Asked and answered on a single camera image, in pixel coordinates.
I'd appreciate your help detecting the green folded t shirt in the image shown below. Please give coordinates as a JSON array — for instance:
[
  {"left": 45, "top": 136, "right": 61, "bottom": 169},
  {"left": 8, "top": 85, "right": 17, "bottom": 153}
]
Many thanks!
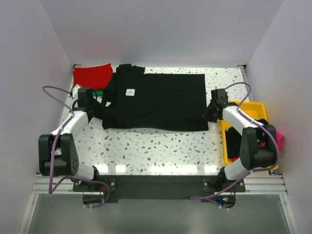
[{"left": 69, "top": 89, "right": 106, "bottom": 98}]

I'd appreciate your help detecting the red folded t shirt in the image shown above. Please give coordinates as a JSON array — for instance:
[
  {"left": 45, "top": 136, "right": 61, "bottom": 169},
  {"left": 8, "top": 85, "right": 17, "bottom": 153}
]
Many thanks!
[{"left": 73, "top": 63, "right": 113, "bottom": 91}]

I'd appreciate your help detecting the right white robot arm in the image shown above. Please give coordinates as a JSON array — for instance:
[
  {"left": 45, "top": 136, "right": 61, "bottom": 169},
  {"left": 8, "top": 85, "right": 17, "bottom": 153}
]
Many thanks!
[{"left": 203, "top": 89, "right": 280, "bottom": 190}]

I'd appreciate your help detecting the pink t shirt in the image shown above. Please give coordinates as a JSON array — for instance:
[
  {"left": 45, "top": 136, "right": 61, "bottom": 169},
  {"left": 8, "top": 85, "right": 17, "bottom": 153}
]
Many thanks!
[{"left": 225, "top": 127, "right": 284, "bottom": 162}]

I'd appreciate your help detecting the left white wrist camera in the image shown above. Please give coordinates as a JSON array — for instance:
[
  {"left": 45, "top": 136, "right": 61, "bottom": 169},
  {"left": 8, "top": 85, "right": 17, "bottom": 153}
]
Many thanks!
[{"left": 71, "top": 84, "right": 82, "bottom": 97}]

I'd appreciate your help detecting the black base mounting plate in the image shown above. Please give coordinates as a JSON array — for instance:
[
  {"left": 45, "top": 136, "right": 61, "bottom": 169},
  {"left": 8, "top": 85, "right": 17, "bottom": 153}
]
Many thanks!
[{"left": 72, "top": 175, "right": 246, "bottom": 206}]

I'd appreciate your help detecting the yellow plastic bin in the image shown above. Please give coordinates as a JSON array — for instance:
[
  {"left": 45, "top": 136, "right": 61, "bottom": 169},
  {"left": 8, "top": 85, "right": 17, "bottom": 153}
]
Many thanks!
[{"left": 220, "top": 102, "right": 276, "bottom": 167}]

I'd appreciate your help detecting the black t shirt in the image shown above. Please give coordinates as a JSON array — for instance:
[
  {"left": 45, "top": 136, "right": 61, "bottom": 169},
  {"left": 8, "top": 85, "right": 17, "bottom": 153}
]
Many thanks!
[
  {"left": 95, "top": 64, "right": 209, "bottom": 132},
  {"left": 225, "top": 118, "right": 270, "bottom": 159}
]

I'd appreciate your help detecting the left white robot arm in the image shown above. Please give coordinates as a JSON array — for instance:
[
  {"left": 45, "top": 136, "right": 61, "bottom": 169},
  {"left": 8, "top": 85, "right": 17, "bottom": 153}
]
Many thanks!
[{"left": 39, "top": 88, "right": 98, "bottom": 180}]

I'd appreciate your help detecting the aluminium frame rail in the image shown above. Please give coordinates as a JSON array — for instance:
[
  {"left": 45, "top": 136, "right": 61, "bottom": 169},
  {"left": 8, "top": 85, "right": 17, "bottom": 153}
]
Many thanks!
[{"left": 17, "top": 170, "right": 299, "bottom": 234}]

